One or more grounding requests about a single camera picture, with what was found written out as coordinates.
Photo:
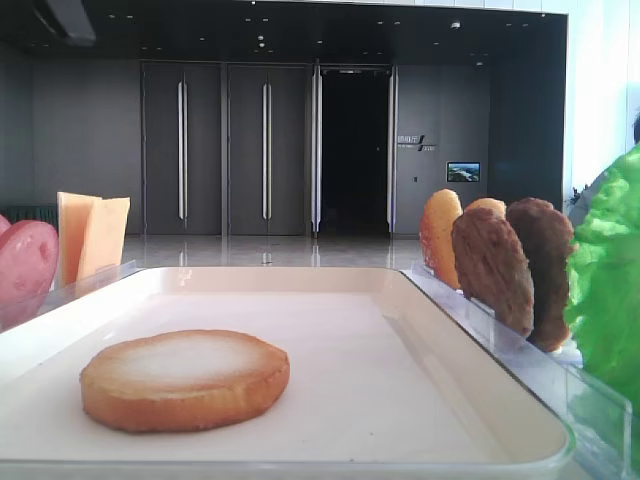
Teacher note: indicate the golden bun slice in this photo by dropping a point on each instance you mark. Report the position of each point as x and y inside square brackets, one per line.
[440, 212]
[190, 380]
[497, 206]

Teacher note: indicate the brown meat patty inner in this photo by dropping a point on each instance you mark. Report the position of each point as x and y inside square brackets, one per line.
[492, 267]

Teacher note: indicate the brown meat patty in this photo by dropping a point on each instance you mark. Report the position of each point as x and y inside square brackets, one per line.
[545, 234]
[492, 267]

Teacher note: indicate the orange cheese slice inner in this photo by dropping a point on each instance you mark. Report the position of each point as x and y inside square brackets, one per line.
[103, 236]

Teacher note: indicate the orange cheese slice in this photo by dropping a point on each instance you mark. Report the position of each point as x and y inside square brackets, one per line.
[103, 236]
[73, 212]

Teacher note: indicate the brown meat patty outer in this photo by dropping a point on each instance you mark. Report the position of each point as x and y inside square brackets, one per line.
[545, 234]

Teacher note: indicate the orange cheese slice outer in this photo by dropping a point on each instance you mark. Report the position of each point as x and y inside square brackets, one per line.
[73, 212]

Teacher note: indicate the green lettuce leaf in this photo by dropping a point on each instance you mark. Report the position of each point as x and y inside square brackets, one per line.
[603, 309]

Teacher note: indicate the red tomato slice inner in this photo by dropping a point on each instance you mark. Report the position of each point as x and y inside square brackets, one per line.
[4, 224]

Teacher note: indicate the dark double door middle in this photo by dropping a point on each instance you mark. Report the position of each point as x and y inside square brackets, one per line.
[267, 121]

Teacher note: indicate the dark double door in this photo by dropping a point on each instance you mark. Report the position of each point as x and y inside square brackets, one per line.
[267, 121]
[182, 148]

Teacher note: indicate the cream rectangular tray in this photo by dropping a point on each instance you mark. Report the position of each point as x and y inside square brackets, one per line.
[384, 384]

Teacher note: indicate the dark double door left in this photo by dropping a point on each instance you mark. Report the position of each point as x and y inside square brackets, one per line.
[182, 148]

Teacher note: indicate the clear acrylic rack left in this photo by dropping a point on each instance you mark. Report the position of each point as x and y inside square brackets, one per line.
[75, 287]

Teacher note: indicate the clear acrylic rack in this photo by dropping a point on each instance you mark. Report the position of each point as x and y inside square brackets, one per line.
[75, 287]
[605, 425]

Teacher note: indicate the clear acrylic rack right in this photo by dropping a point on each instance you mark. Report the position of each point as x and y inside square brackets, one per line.
[605, 425]

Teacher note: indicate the small wall screen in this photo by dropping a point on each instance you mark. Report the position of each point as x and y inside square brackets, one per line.
[465, 172]

